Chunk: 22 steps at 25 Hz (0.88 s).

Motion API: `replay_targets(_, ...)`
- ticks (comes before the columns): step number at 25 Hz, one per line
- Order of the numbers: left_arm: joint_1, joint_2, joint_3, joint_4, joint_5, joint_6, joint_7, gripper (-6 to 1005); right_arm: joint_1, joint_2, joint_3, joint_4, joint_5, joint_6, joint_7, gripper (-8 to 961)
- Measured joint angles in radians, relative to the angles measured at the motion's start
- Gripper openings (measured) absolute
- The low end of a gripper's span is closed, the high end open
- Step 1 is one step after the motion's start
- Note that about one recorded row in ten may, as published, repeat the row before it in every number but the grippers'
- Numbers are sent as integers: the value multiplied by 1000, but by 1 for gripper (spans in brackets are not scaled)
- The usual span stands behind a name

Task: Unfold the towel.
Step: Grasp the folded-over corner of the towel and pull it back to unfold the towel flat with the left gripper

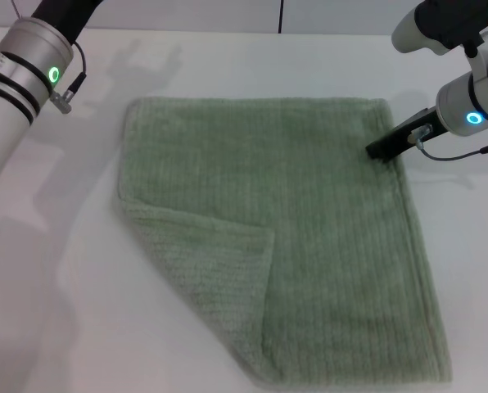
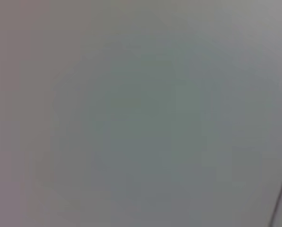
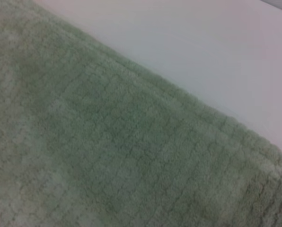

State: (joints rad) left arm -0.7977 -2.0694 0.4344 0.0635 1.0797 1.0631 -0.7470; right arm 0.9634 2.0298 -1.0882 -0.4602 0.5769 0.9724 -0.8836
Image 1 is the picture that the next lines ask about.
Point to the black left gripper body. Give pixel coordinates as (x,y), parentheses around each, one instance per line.
(68,18)

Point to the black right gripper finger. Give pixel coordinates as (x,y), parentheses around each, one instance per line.
(375,148)
(385,156)

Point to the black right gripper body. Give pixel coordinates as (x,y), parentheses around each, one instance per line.
(416,131)

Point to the green ribbed towel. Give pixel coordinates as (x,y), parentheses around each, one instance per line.
(268,229)

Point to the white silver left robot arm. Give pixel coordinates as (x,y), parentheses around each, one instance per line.
(6,123)

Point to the right wrist camera housing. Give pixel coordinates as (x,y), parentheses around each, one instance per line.
(444,20)

